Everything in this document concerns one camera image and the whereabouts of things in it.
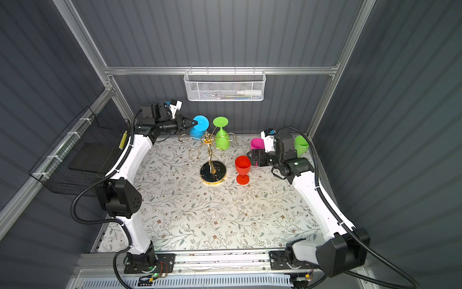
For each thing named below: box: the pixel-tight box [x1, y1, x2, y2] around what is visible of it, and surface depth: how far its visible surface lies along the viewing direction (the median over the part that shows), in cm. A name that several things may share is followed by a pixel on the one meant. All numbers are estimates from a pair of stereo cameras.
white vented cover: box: [80, 273, 293, 289], surface depth 72 cm
